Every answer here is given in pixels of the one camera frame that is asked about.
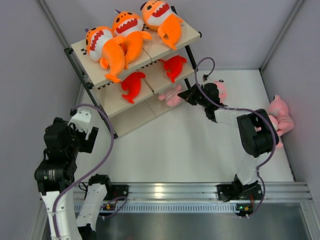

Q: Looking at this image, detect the beige three-tier shelf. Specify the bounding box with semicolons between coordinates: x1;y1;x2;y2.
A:
64;7;203;140

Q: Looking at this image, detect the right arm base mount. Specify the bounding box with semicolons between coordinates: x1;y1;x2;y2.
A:
216;183;263;202

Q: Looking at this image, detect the large red shark plush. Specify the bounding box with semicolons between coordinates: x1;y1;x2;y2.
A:
121;72;146;104

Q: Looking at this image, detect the orange shark plush face down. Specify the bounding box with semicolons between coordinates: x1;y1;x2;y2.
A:
85;26;126;83

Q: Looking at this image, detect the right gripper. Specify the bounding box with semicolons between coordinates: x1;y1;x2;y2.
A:
178;83;209;109

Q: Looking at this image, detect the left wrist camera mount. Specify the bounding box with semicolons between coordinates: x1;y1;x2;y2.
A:
68;107;92;134

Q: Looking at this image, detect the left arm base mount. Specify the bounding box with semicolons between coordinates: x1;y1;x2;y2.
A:
104;184;129;201

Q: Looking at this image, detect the orange shark plush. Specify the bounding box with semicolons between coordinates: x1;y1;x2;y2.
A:
112;9;153;69

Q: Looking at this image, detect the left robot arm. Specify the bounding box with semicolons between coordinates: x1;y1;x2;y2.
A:
34;117;113;240

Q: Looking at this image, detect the orange shark plush facing up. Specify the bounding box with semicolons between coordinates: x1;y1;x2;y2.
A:
140;0;184;50

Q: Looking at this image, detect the small red shark plush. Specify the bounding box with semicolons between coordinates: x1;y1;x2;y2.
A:
159;55;187;83

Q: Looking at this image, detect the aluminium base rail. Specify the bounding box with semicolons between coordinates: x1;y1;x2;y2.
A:
73;182;313;215

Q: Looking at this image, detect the pink striped plush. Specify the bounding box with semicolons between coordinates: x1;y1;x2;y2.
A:
254;114;284;153
267;94;295;137
213;79;228;102
158;84;182;107

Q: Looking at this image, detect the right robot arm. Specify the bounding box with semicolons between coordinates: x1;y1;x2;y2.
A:
178;83;279;202

